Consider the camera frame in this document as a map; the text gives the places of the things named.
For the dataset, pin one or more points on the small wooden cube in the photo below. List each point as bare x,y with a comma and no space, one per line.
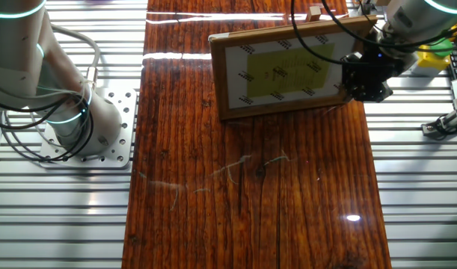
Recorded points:
314,13

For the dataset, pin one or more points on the wooden picture frame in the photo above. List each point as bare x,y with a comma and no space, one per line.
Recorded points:
288,67

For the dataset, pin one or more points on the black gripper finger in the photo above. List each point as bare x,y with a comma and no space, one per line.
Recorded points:
379,94
359,93

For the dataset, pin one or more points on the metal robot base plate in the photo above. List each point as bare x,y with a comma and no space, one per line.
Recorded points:
123,149

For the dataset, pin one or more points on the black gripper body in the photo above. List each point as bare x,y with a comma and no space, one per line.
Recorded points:
374,67

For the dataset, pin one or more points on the yellow box green mushroom button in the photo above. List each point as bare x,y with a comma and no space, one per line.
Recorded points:
434,61

